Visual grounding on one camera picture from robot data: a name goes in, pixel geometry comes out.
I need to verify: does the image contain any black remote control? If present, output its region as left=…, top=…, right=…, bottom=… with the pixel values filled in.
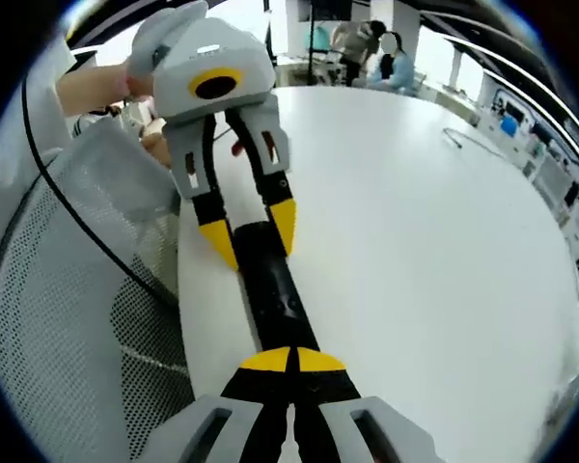
left=231, top=222, right=321, bottom=356

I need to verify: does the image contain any person's left hand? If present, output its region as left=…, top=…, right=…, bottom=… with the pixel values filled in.
left=118, top=60, right=156, bottom=105

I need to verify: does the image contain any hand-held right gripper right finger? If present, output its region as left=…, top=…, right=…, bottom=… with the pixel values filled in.
left=293, top=346, right=446, bottom=463

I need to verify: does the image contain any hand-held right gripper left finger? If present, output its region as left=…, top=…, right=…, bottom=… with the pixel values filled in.
left=139, top=345, right=296, bottom=463

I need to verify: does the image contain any grey mesh office chair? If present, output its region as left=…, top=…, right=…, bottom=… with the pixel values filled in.
left=0, top=114, right=197, bottom=463

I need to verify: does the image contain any black cable on table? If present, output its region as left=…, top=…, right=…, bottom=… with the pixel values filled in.
left=442, top=125, right=506, bottom=159

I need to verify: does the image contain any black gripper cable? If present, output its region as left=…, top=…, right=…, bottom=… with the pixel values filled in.
left=20, top=71, right=180, bottom=306

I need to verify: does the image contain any black stand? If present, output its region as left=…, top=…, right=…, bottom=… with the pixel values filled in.
left=307, top=0, right=320, bottom=87

